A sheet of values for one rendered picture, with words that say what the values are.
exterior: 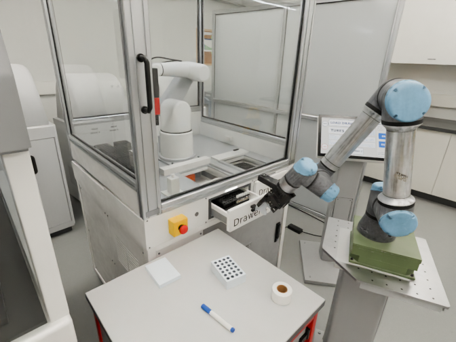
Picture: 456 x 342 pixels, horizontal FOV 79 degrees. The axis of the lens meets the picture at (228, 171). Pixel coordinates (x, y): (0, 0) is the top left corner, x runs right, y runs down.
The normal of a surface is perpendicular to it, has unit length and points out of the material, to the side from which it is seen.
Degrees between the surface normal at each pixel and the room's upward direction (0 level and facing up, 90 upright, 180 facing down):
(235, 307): 0
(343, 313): 90
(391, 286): 0
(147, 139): 90
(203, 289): 0
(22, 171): 90
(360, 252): 90
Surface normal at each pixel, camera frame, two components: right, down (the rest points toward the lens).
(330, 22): -0.70, 0.25
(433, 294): 0.04, -0.92
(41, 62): 0.72, 0.29
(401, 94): -0.26, 0.26
